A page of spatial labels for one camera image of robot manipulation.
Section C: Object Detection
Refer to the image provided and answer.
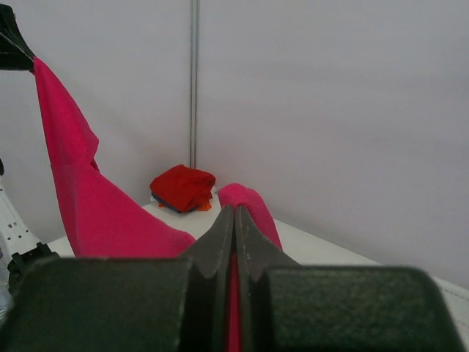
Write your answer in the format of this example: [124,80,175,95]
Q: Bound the blue folded t shirt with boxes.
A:
[150,193,180,213]

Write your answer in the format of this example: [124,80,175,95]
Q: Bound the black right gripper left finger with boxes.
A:
[1,206,235,351]

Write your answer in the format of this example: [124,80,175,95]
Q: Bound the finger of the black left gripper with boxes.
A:
[0,4,35,72]

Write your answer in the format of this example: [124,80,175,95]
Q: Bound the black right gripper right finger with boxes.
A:
[234,206,465,351]

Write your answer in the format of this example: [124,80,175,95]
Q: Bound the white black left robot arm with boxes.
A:
[1,4,53,320]

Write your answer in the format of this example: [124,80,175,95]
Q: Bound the red folded t shirt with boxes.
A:
[149,164,215,210]

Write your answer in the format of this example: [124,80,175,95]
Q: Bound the magenta t shirt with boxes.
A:
[32,57,283,352]

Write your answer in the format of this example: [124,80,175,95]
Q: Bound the aluminium corner post left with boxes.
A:
[189,0,200,168]

